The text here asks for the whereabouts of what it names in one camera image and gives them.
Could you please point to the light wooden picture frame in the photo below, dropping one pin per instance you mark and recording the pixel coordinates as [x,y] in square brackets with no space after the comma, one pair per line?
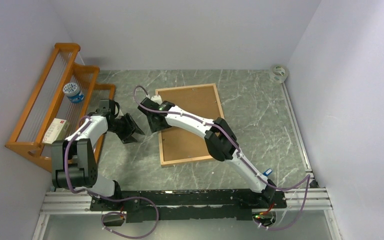
[192,124]

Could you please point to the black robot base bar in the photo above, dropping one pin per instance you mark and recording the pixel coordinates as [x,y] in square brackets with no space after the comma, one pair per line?
[170,205]

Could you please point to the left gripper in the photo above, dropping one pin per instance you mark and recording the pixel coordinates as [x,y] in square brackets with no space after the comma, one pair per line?
[130,125]

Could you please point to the small blue clip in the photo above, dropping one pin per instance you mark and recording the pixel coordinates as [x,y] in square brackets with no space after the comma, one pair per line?
[268,172]

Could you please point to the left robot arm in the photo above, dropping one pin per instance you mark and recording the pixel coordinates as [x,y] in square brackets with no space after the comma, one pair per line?
[74,166]

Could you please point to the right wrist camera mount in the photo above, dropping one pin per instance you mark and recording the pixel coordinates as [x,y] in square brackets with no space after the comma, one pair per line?
[157,99]

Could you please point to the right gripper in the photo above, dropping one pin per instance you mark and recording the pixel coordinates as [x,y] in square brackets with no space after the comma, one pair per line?
[155,127]

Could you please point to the blue white round can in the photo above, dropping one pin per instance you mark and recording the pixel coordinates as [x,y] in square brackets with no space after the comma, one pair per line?
[73,92]

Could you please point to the small white green box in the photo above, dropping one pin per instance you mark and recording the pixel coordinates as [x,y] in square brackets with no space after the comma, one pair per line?
[56,131]

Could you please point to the aluminium rail frame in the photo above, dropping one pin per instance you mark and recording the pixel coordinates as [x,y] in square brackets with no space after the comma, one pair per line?
[299,197]

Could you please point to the brown backing board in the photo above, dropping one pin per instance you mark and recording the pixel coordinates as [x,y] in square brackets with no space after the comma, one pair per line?
[192,99]

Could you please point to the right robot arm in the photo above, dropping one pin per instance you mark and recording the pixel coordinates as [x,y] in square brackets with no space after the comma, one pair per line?
[220,141]

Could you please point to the orange wooden rack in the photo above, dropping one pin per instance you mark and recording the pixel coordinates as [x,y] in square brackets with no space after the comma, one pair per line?
[47,102]

